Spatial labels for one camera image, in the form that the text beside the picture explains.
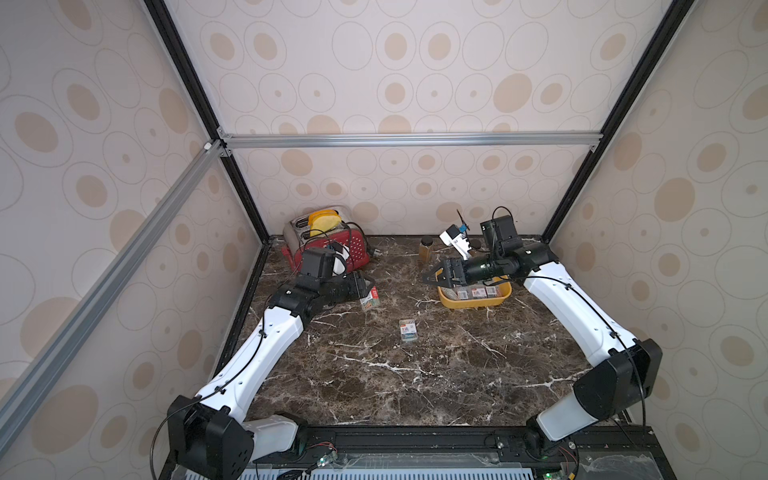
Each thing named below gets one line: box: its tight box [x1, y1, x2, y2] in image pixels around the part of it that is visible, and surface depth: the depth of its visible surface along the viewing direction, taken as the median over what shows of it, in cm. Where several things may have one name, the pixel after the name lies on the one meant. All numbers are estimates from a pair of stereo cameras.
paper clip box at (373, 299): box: [360, 286, 381, 309], surface depth 76 cm
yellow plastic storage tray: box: [437, 275, 512, 309], surface depth 101 cm
